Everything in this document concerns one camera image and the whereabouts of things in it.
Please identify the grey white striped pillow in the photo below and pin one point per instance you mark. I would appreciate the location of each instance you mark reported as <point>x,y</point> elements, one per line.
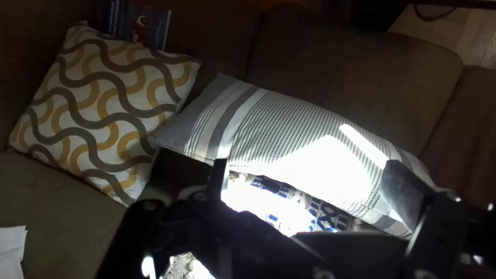
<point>288,134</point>

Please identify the white paper sheet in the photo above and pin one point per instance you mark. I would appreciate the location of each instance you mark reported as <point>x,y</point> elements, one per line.
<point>11,253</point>

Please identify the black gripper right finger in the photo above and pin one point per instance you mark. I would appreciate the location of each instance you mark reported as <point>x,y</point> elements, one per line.
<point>404,191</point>

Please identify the brown fabric sofa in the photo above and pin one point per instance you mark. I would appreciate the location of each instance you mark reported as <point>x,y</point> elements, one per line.
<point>356,78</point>

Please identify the wavy pattern yellow grey pillow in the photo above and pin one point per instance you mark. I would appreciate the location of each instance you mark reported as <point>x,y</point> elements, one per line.
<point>93,118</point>

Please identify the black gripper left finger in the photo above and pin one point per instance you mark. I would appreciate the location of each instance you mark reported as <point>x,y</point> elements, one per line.
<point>217,180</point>

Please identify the blue books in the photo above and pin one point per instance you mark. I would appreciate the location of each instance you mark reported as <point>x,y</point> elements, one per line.
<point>155,25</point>

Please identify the white blue fringed pillow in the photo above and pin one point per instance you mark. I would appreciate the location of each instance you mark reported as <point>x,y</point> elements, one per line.
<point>279,206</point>

